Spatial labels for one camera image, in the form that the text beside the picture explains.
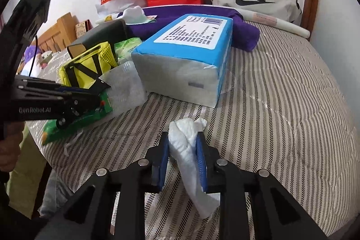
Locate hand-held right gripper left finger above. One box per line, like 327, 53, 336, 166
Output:
63, 132, 171, 240

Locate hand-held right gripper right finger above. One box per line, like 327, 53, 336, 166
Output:
195, 132, 329, 240

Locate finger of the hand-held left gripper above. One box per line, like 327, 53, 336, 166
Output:
56, 95, 109, 129
55, 78, 112, 97

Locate white tissue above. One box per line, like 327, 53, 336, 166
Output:
168, 117, 220, 218

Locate yellow mesh pouch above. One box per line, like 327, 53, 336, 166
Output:
58, 42, 119, 89

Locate green snack packet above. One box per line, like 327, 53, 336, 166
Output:
42, 91, 114, 145

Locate clear plastic bag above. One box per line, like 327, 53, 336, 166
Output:
98, 61, 147, 117

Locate light green wipes packet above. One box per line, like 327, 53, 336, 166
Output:
114, 38, 142, 65

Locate person's left hand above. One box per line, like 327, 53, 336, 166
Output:
0, 130, 24, 171

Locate purple plush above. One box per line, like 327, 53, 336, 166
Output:
24, 46, 38, 66

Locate patterned notebook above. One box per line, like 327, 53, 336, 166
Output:
74, 19, 92, 38

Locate dark green tea tin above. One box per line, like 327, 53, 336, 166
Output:
67, 19, 127, 61

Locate green bed sheet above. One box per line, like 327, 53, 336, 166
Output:
6, 128, 48, 218

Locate wooden headboard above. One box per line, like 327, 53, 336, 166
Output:
36, 12, 76, 53

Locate person's legs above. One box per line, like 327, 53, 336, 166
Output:
36, 170, 74, 218

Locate striped quilted mattress pad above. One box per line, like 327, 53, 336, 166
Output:
25, 21, 353, 240

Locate blue tissue pack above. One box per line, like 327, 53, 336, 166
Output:
131, 14, 234, 108

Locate purple cloth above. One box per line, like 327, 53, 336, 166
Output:
117, 5, 261, 52

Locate rolled printed paper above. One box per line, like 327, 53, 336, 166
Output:
96, 9, 311, 39

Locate black cable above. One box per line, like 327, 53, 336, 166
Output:
28, 35, 38, 77

